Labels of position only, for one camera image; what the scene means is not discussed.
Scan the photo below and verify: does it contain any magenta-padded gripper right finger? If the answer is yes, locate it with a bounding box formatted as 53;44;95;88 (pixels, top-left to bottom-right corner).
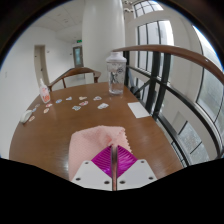
116;145;158;191

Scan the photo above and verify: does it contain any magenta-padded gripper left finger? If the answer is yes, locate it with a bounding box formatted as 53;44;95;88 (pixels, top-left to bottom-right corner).
70;146;113;192

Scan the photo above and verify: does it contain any white paper sheet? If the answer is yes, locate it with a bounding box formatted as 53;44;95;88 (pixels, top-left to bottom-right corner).
127;101;152;119

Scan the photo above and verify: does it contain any small white rounded object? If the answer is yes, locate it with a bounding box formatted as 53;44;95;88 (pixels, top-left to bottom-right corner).
19;109;34;124

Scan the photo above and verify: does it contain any white spray bottle orange label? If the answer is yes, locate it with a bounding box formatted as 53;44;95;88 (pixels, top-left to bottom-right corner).
38;78;52;104

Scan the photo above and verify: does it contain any wooden handrail black metal railing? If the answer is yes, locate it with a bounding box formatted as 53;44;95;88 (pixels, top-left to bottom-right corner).
113;44;224;168

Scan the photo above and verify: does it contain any clear shaker bottle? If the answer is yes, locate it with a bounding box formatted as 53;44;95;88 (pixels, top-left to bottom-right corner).
105;51;128;96

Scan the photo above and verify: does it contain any wooden chair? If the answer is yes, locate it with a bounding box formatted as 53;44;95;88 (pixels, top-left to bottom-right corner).
47;67;102;93

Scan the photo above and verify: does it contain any grey door with window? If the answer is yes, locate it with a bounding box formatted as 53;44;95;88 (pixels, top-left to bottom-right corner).
72;45;84;68

